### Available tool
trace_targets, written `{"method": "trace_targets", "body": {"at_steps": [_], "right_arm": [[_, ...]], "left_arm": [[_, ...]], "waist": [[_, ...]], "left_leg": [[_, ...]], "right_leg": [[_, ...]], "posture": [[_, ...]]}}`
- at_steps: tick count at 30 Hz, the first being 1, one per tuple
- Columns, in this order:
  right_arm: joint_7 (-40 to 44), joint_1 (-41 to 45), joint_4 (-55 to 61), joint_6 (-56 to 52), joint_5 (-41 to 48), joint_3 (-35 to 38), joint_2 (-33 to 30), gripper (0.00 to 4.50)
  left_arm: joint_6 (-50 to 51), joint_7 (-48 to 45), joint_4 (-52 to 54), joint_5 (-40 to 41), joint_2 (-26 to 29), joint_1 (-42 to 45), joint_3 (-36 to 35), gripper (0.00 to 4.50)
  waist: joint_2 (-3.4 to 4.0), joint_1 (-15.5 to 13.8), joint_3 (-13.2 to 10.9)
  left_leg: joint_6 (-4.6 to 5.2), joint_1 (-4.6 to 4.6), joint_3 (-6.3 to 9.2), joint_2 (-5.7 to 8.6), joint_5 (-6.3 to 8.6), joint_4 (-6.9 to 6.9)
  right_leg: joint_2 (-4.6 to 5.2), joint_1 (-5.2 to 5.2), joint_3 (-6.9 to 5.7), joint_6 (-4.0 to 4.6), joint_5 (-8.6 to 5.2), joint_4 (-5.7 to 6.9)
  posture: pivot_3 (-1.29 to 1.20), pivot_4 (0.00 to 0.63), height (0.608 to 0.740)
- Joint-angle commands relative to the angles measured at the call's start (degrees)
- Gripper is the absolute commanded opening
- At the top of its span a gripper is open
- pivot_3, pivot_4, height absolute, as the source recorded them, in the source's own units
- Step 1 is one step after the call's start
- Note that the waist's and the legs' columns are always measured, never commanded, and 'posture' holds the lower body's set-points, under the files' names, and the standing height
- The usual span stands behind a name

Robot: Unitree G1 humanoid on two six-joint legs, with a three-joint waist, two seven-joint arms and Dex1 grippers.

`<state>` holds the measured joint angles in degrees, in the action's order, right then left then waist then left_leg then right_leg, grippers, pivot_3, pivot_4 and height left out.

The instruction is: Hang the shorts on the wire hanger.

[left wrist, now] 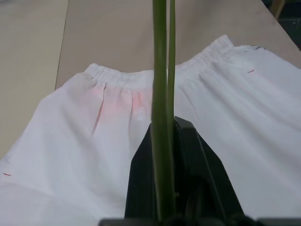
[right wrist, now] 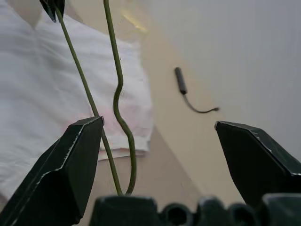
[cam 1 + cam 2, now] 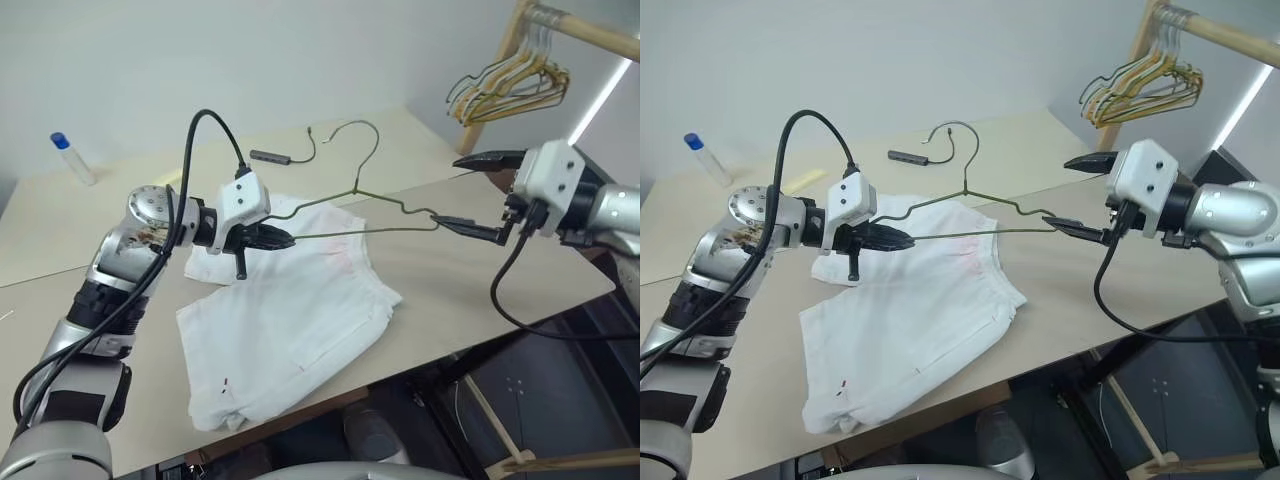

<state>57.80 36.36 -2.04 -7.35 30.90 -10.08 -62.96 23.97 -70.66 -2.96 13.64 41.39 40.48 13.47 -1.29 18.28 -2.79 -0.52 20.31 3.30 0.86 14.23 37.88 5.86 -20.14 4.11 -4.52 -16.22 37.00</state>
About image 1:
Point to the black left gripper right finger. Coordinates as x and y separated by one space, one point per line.
200 174

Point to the white shorts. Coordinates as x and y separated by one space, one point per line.
70 146

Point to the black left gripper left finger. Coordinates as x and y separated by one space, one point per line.
141 179

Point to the wooden chair leg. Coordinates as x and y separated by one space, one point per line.
279 9

